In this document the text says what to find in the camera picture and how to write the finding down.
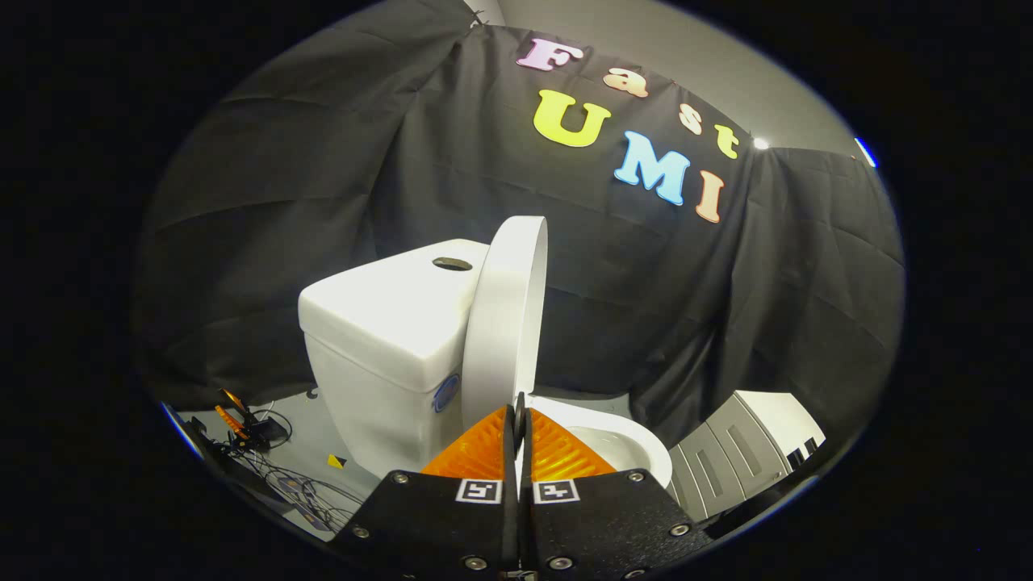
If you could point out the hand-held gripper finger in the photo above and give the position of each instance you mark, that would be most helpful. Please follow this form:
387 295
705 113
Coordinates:
512 440
526 440

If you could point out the white toilet lid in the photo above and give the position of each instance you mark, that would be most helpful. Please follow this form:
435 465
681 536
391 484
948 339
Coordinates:
504 323

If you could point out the white toilet seat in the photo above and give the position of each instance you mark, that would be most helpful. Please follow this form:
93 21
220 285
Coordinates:
625 422

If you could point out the white toilet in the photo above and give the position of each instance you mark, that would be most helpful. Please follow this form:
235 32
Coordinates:
379 323

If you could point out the round toilet flush button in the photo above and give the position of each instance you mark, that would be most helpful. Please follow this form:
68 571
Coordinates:
452 263

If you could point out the yellow triangle sticker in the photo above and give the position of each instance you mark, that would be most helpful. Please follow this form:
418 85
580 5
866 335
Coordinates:
336 461

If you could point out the grey white cabinet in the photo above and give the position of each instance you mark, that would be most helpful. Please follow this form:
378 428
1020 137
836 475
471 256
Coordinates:
726 460

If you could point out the orange black device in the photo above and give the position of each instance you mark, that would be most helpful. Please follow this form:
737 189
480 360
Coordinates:
258 428

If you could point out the black backdrop cloth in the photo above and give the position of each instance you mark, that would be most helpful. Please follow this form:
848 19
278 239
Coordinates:
323 202

